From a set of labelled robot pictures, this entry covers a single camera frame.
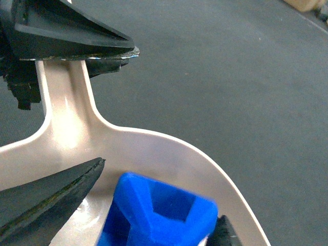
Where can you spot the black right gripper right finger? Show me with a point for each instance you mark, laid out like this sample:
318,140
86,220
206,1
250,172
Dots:
224,234

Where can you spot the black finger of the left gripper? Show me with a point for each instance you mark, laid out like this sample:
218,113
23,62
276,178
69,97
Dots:
97,67

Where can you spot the blue plastic part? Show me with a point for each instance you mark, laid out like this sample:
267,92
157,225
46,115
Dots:
146,211

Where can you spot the beige plastic dustpan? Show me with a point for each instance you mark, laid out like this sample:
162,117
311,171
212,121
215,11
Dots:
74,132

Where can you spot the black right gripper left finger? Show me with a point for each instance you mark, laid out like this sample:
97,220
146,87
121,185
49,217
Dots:
33,213

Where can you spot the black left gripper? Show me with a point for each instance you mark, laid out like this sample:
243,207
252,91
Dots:
39,30

